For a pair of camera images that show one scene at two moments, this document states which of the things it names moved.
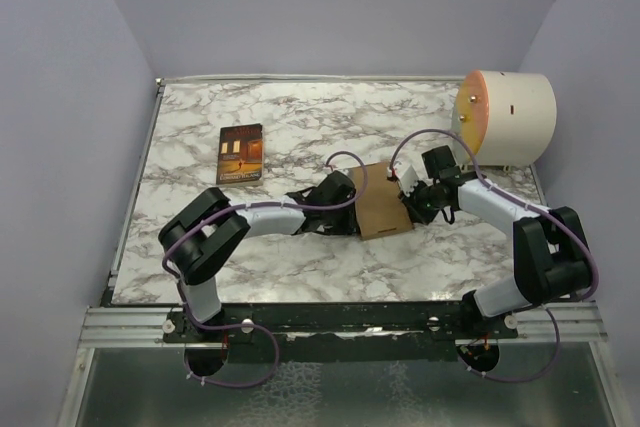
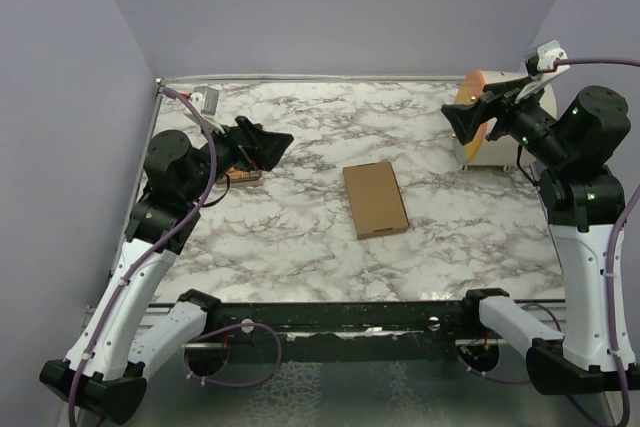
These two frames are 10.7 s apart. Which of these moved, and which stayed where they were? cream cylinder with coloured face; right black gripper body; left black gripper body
Moved: right black gripper body; left black gripper body
Stayed: cream cylinder with coloured face
